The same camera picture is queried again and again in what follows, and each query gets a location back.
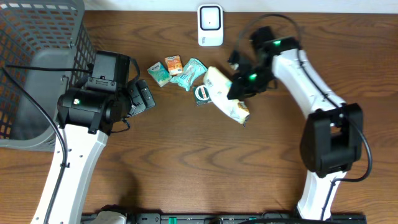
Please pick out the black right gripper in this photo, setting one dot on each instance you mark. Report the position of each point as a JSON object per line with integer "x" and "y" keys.
{"x": 240, "y": 89}

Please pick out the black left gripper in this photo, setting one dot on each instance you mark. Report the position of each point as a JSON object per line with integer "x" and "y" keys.
{"x": 142, "y": 96}

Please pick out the green Kleenex tissue pack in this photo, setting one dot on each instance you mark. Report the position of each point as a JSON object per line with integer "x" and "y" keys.
{"x": 160, "y": 74}

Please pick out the yellow snack chip bag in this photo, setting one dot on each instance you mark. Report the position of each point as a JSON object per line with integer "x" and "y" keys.
{"x": 218, "y": 86}

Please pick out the orange Kleenex tissue pack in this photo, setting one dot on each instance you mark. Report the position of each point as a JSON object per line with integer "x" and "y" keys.
{"x": 174, "y": 65}

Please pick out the dark green Zam-Buk tin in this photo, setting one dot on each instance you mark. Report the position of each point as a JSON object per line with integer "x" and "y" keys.
{"x": 201, "y": 95}

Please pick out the teal wet wipes pack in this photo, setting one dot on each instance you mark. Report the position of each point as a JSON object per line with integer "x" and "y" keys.
{"x": 191, "y": 71}

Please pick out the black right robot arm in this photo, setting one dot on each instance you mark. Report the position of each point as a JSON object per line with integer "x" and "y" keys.
{"x": 331, "y": 139}

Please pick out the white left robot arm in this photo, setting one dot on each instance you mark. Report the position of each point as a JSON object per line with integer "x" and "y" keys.
{"x": 85, "y": 121}

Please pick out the white barcode scanner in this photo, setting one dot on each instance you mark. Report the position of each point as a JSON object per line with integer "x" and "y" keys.
{"x": 210, "y": 25}

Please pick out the grey plastic mesh basket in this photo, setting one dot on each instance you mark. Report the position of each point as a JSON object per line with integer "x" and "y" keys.
{"x": 46, "y": 50}

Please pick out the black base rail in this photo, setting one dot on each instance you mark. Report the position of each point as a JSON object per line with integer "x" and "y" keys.
{"x": 117, "y": 214}

